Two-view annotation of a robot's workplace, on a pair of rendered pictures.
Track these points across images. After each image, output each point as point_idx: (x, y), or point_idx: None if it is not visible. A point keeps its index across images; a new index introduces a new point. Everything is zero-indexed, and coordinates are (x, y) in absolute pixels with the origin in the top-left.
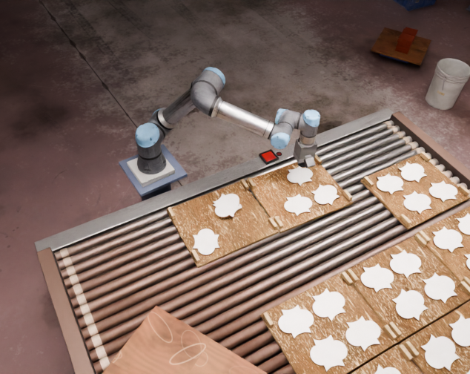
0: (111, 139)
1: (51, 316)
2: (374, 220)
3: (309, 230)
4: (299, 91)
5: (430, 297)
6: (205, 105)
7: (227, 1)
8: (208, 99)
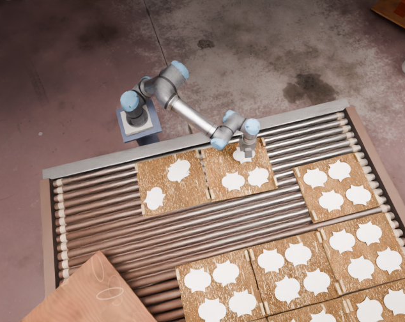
0: (143, 61)
1: None
2: (290, 207)
3: (235, 204)
4: (295, 40)
5: (305, 287)
6: (161, 101)
7: None
8: (164, 98)
